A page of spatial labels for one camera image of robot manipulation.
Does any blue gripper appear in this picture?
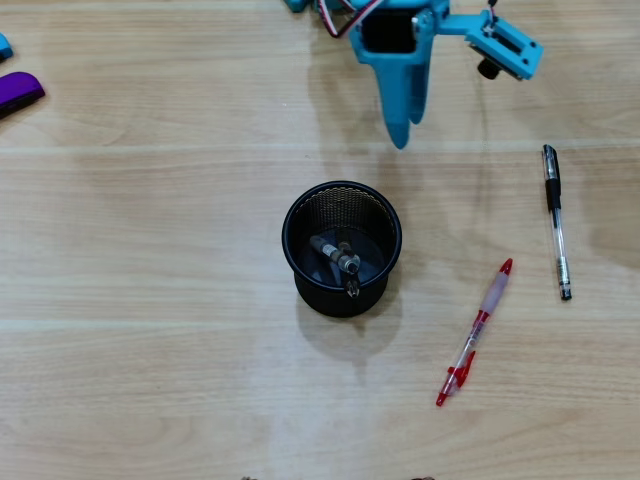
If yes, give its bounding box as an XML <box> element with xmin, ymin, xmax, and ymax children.
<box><xmin>348</xmin><ymin>3</ymin><xmax>434</xmax><ymax>150</ymax></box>

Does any black capped gel pen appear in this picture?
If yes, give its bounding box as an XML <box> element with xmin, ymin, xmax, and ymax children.
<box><xmin>542</xmin><ymin>144</ymin><xmax>574</xmax><ymax>302</ymax></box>

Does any black retractable gel pen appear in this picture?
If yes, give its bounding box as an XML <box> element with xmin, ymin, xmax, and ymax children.
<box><xmin>309</xmin><ymin>234</ymin><xmax>362</xmax><ymax>275</ymax></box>

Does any clear retractable pen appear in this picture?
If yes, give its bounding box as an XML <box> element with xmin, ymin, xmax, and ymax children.
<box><xmin>327</xmin><ymin>262</ymin><xmax>362</xmax><ymax>300</ymax></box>

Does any black mesh pen holder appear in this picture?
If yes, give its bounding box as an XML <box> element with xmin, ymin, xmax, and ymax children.
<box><xmin>281</xmin><ymin>180</ymin><xmax>404</xmax><ymax>319</ymax></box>

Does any red retractable pen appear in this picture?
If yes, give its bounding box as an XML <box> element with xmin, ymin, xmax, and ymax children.
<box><xmin>435</xmin><ymin>258</ymin><xmax>514</xmax><ymax>408</ymax></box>

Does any purple stapler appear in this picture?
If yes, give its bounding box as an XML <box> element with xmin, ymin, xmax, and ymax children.
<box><xmin>0</xmin><ymin>72</ymin><xmax>47</xmax><ymax>121</ymax></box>

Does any red white black servo wire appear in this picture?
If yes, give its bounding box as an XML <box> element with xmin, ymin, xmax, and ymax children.
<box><xmin>312</xmin><ymin>0</ymin><xmax>364</xmax><ymax>39</ymax></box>

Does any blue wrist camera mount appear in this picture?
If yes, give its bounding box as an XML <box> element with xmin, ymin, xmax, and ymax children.
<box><xmin>433</xmin><ymin>9</ymin><xmax>545</xmax><ymax>82</ymax></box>

